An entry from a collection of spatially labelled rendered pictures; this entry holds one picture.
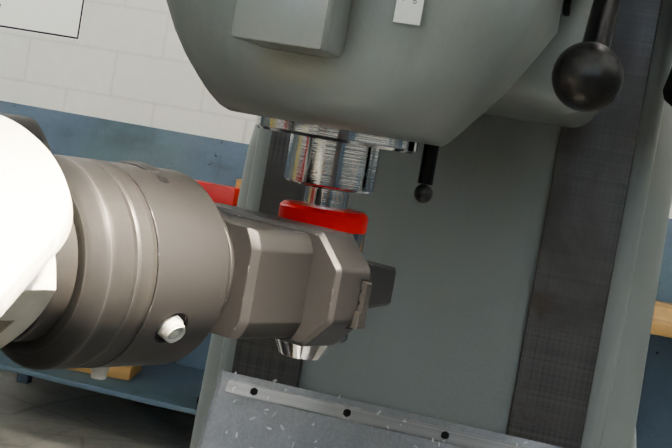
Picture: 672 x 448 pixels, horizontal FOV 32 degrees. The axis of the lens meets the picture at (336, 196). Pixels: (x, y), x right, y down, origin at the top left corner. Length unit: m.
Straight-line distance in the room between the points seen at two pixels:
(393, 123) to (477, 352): 0.47
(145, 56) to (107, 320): 4.79
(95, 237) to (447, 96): 0.18
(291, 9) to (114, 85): 4.81
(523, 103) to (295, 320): 0.23
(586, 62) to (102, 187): 0.20
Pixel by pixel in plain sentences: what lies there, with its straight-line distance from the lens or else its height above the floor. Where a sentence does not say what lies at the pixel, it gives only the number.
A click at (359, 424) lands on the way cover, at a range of 1.00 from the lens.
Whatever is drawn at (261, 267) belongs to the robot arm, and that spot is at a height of 1.24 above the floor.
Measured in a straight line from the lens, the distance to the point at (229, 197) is 4.45.
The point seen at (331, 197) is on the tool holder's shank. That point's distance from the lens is 0.60.
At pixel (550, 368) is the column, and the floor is 1.15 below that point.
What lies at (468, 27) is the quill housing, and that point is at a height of 1.36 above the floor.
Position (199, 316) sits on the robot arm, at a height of 1.22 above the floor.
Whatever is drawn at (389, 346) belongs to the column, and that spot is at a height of 1.14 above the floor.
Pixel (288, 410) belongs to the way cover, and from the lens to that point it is 1.01.
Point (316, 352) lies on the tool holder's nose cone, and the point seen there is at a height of 1.19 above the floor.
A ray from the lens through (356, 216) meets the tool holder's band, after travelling 0.60.
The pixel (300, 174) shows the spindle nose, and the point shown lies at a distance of 0.59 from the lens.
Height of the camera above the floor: 1.31
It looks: 3 degrees down
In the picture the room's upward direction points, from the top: 10 degrees clockwise
